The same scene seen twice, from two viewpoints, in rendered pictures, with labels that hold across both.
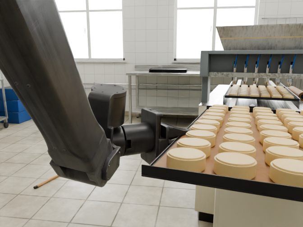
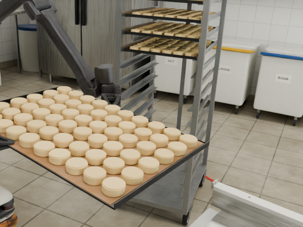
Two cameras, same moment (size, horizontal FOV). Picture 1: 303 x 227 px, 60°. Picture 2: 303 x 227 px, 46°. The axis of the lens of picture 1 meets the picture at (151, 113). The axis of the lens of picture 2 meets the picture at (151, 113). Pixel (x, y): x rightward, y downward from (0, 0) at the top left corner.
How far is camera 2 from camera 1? 1.48 m
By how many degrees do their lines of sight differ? 100
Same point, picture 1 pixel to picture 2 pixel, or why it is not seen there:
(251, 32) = not seen: outside the picture
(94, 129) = (79, 72)
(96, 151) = (78, 79)
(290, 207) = not seen: outside the picture
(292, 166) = (34, 95)
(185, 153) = (63, 88)
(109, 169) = (86, 91)
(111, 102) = (95, 70)
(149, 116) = (110, 87)
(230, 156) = (52, 91)
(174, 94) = not seen: outside the picture
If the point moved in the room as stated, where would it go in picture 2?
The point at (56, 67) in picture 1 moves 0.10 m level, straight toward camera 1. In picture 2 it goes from (59, 48) to (33, 47)
